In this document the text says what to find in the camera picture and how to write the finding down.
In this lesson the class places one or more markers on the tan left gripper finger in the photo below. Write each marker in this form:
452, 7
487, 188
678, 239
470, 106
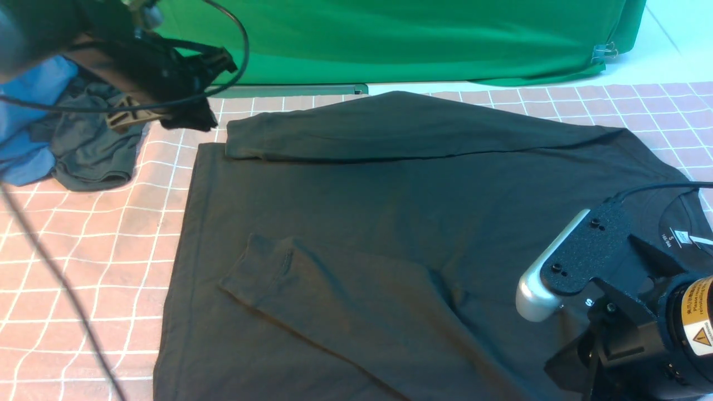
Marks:
122, 121

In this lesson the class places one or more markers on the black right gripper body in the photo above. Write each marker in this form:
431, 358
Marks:
634, 346

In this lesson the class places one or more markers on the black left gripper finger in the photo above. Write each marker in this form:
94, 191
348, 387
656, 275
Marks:
195, 115

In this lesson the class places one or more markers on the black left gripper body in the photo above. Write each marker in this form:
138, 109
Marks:
157, 72

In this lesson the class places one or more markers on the gray long-sleeved shirt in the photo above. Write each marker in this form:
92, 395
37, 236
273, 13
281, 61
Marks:
370, 250

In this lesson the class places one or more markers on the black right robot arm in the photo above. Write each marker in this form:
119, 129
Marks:
695, 308

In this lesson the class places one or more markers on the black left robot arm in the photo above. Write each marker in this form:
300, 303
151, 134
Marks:
34, 31

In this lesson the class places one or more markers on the dark gray crumpled garment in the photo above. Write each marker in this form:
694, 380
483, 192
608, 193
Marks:
83, 153

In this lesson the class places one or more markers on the green metal base bar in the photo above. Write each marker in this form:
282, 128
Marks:
269, 91

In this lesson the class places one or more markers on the blue crumpled garment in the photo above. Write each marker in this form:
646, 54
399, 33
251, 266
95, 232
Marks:
24, 161

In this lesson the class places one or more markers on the green backdrop cloth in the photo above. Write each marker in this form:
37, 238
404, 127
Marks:
498, 43

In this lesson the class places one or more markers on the pink checkered tablecloth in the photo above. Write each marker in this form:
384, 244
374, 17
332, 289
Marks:
118, 248

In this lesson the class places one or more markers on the silver binder clip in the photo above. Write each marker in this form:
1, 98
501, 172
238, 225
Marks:
603, 52

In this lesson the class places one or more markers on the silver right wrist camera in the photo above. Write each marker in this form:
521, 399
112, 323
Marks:
596, 246

